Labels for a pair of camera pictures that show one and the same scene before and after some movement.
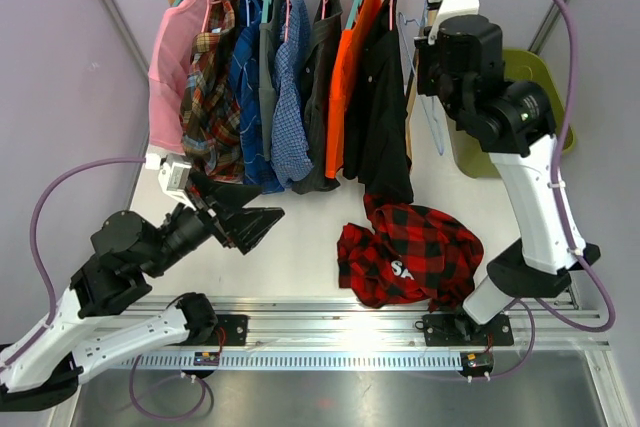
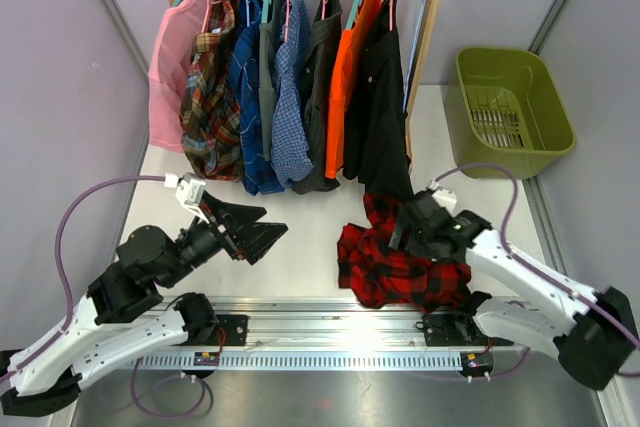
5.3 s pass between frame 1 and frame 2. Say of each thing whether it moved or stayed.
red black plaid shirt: stayed
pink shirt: stayed
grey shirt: stayed
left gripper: moved
